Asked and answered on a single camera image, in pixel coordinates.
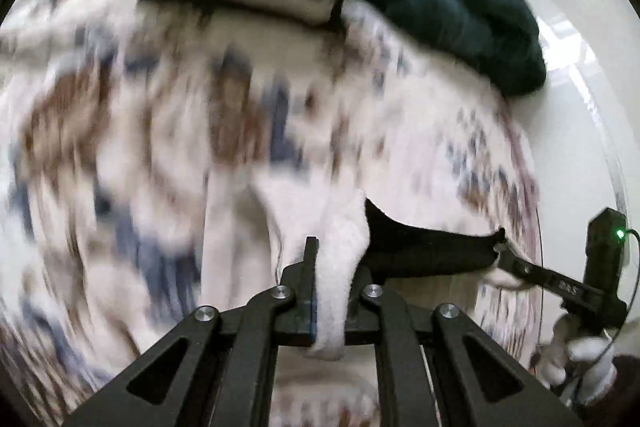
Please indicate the printed blanket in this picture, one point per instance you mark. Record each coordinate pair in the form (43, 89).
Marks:
(150, 132)

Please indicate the person's right forearm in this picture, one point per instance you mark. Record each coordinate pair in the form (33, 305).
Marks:
(626, 379)

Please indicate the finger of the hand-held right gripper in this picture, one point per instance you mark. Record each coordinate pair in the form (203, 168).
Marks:
(545, 281)

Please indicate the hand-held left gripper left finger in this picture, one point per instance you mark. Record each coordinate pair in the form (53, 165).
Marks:
(306, 307)

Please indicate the person's right hand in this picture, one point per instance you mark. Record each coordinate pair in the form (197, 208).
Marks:
(590, 357)

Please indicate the white and black small garment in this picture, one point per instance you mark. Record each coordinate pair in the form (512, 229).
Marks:
(335, 267)

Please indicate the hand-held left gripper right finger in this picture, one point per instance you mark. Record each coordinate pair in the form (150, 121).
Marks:
(361, 307)

